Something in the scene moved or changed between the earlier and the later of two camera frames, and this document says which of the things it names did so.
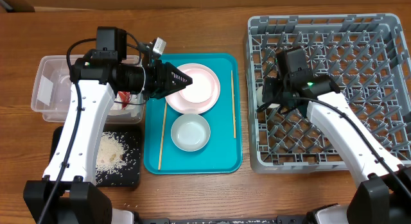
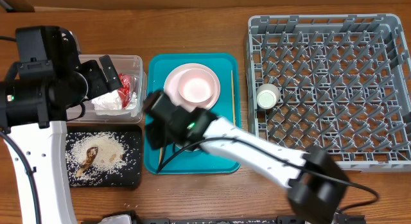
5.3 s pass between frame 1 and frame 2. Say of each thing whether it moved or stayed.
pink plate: stayed
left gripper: moved
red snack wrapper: stayed
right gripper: moved
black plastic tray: stayed
